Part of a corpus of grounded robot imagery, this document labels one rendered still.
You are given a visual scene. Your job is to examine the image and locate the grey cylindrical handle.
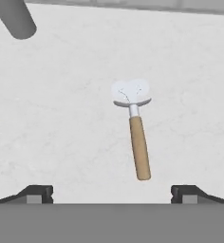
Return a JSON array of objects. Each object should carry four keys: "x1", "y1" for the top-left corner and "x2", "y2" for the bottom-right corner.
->
[{"x1": 0, "y1": 0, "x2": 38, "y2": 41}]

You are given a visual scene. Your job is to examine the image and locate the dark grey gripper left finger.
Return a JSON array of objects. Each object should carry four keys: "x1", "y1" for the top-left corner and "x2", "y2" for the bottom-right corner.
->
[{"x1": 0, "y1": 184, "x2": 54, "y2": 205}]

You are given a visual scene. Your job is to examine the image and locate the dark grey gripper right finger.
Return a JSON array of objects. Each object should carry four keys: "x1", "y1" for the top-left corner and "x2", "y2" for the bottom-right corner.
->
[{"x1": 170, "y1": 184, "x2": 224, "y2": 205}]

